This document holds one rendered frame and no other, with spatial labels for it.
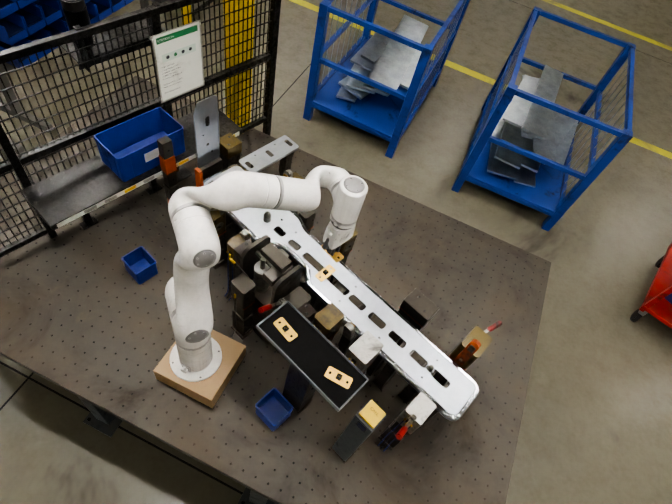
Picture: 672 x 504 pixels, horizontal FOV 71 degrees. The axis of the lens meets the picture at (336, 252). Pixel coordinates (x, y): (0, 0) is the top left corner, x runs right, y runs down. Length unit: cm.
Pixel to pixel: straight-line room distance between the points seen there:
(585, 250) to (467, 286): 177
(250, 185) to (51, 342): 122
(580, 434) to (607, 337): 75
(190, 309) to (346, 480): 87
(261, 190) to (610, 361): 284
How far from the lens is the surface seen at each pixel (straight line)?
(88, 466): 269
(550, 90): 418
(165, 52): 214
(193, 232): 121
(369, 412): 150
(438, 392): 176
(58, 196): 210
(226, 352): 191
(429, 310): 185
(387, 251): 236
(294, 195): 124
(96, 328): 213
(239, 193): 117
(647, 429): 354
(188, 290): 142
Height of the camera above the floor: 255
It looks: 54 degrees down
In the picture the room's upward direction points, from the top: 17 degrees clockwise
